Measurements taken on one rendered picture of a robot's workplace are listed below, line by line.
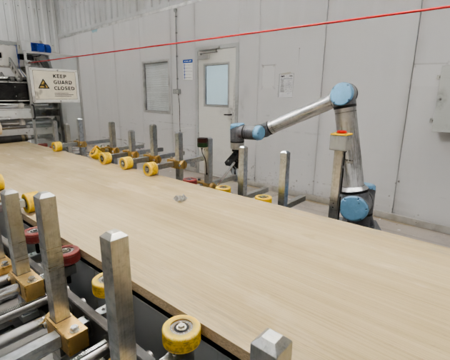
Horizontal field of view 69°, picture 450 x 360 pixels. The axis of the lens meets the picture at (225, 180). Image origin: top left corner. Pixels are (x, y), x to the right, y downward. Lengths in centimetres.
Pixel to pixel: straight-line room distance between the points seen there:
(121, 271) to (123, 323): 10
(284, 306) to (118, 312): 37
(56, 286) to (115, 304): 29
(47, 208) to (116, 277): 29
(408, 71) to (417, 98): 30
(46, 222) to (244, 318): 49
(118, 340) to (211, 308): 23
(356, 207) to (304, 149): 273
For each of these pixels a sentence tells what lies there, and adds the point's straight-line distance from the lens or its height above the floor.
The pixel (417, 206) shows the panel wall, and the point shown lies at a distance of 414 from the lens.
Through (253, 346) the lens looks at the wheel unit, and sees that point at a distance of 42.
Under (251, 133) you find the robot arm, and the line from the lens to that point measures 206.
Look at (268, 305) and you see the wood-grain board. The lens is 82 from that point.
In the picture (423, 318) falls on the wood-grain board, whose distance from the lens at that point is 90.
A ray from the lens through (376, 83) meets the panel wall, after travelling 414.
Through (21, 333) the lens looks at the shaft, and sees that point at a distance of 101.
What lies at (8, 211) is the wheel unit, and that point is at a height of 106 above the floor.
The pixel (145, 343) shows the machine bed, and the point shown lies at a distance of 111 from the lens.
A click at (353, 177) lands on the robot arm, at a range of 189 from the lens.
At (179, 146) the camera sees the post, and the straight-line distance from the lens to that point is 206.
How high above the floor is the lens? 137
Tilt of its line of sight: 14 degrees down
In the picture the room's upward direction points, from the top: 1 degrees clockwise
